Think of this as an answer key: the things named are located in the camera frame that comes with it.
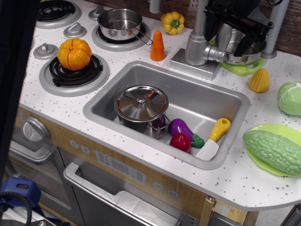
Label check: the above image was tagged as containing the stove burner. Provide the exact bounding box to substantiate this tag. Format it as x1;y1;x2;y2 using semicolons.
39;55;109;97
92;23;152;52
36;0;81;29

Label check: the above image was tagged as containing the purple toy eggplant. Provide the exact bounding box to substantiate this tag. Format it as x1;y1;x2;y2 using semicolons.
168;119;205;148

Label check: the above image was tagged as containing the grey right support post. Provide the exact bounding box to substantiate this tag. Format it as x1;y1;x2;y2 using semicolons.
261;0;289;59

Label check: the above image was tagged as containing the orange toy pumpkin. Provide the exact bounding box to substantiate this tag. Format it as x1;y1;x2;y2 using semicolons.
57;38;92;71

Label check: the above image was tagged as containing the yellow toy corn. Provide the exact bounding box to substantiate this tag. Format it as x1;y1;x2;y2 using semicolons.
248;69;270;93

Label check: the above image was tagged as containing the steel pan behind faucet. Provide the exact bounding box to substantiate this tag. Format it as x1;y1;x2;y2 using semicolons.
223;29;266;66

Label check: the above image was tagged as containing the red toy tomato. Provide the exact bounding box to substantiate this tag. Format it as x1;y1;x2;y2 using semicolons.
169;133;191;153

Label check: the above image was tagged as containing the back right stove burner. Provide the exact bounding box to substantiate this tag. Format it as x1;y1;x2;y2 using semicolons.
92;23;152;52

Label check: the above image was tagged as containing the grey stove knob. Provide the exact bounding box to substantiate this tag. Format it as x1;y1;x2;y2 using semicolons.
88;6;105;21
33;43;58;60
63;22;87;39

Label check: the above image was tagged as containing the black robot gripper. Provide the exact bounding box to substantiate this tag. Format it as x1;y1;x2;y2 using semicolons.
204;0;274;57

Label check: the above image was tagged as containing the orange toy carrot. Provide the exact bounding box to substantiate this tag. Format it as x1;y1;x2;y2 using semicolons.
150;31;165;61

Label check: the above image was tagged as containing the silver oven dial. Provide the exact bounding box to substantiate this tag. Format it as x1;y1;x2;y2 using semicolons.
22;116;50;142

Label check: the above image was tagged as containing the green toy cabbage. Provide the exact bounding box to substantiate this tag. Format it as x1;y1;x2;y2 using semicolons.
277;81;301;116

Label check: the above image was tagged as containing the silver dishwasher door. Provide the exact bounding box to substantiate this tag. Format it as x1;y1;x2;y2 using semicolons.
63;162;199;226

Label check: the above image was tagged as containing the silver oven door handle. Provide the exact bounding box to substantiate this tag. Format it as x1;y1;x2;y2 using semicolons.
9;141;53;165

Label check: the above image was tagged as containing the silver toy faucet base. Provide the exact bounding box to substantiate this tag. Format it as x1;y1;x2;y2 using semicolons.
170;0;221;81

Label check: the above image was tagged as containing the front left stove burner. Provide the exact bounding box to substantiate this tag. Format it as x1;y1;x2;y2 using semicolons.
39;55;109;97

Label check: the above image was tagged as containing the green plastic trivet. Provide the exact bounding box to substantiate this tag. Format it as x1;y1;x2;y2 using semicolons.
209;39;264;76

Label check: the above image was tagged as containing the blue clamp with cable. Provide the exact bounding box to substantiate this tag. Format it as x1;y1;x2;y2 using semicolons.
0;177;42;226

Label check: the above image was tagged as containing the light green plate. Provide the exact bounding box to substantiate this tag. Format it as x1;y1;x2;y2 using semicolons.
246;123;301;177

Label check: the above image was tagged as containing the green toy bitter melon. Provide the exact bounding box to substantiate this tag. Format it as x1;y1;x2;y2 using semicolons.
243;130;301;175

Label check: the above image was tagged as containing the small steel saucepan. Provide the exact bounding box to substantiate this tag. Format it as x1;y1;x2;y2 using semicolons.
97;8;153;45

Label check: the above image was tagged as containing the silver sink basin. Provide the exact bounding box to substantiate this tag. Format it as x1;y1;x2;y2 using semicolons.
83;61;250;170

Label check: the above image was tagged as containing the yellow handled toy knife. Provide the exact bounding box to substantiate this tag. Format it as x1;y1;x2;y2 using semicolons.
195;118;231;161

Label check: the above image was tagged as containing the yellow toy bell pepper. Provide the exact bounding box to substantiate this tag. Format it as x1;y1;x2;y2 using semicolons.
160;11;185;35

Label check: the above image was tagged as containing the back left stove burner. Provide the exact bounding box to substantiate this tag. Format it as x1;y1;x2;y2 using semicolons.
36;0;81;29

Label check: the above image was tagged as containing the silver faucet lever handle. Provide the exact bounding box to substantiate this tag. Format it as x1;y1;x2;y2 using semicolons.
218;24;232;52

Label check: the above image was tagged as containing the steel pot with lid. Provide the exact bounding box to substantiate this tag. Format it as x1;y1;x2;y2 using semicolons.
114;85;170;139

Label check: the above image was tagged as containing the grey back post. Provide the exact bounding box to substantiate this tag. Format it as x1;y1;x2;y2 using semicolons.
149;0;161;14

